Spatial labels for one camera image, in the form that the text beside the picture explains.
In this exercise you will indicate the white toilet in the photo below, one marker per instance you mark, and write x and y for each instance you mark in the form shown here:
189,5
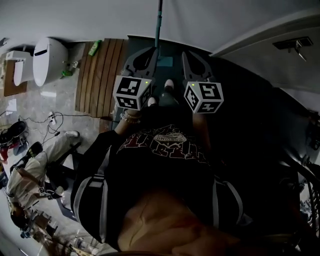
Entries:
48,61

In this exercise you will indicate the person's white right shoe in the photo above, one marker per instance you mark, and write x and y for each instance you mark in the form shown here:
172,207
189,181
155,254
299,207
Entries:
169,85

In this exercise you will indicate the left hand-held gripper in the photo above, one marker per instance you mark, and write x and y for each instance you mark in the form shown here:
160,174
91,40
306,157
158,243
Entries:
132,91

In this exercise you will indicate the person's white left shoe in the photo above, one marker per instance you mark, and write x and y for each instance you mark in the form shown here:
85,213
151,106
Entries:
151,101

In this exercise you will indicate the person's right forearm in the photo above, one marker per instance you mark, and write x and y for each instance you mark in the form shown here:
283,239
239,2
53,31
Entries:
201,127

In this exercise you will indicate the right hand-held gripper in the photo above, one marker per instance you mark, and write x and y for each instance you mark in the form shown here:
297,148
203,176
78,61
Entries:
205,96

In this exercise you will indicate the person's left forearm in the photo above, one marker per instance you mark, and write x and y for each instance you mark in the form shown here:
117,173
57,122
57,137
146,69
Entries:
125,126

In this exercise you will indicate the small white toilet seat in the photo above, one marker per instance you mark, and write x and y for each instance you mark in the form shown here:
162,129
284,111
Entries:
19,70

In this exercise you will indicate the white power strip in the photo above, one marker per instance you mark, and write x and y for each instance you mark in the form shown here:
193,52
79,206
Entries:
52,118

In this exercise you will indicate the person's white shoe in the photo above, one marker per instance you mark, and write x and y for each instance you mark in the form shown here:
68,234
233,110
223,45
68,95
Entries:
151,101
169,85

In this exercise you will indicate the brown wooden board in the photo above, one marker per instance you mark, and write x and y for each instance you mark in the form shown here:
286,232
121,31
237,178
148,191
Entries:
10,88

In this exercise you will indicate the green bottle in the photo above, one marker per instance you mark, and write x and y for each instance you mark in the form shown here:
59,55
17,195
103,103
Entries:
94,48

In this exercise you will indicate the person's dark trouser leg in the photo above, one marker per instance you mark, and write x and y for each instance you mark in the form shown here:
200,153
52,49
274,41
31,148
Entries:
168,98

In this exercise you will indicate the wooden slatted mat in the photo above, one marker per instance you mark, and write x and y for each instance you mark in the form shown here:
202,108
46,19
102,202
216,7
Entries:
100,80

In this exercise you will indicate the black printed t-shirt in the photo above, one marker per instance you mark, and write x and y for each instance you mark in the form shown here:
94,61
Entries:
155,170

